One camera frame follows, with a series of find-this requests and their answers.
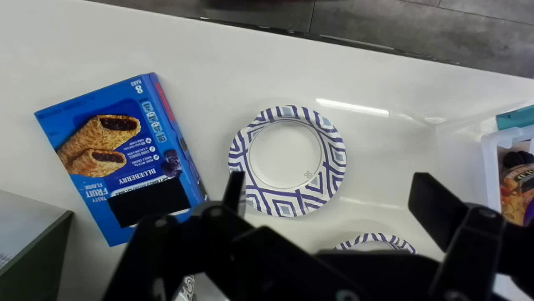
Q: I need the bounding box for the clear plastic storage bin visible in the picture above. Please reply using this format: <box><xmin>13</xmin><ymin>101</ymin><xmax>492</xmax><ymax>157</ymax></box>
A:
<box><xmin>437</xmin><ymin>106</ymin><xmax>534</xmax><ymax>226</ymax></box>

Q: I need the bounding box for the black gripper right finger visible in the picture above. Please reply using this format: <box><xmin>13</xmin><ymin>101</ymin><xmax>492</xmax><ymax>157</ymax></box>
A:
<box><xmin>407</xmin><ymin>172</ymin><xmax>534</xmax><ymax>301</ymax></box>

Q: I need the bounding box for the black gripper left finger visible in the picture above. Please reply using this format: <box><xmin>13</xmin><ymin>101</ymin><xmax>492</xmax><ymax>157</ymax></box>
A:
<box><xmin>102</xmin><ymin>172</ymin><xmax>245</xmax><ymax>301</ymax></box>

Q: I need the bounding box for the blue snack bar box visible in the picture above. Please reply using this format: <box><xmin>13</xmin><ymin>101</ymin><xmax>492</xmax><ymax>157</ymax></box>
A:
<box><xmin>35</xmin><ymin>72</ymin><xmax>207</xmax><ymax>246</ymax></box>

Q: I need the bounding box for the blue patterned paper plate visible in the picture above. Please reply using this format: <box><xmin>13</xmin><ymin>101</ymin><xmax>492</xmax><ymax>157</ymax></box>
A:
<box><xmin>227</xmin><ymin>106</ymin><xmax>347</xmax><ymax>218</ymax></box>
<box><xmin>337</xmin><ymin>231</ymin><xmax>417</xmax><ymax>254</ymax></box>

